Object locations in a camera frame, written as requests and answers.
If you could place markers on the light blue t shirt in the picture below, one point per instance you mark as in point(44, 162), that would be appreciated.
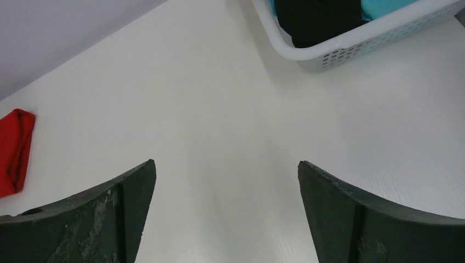
point(375, 9)

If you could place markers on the black t shirt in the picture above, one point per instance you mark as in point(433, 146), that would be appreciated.
point(311, 22)

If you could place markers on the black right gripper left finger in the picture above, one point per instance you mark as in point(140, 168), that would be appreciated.
point(104, 223)

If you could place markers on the white plastic laundry basket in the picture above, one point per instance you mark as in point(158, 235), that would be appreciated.
point(395, 26)

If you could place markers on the red folded t shirt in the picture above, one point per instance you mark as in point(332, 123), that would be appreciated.
point(16, 138)

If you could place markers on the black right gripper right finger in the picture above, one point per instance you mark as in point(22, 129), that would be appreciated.
point(349, 224)

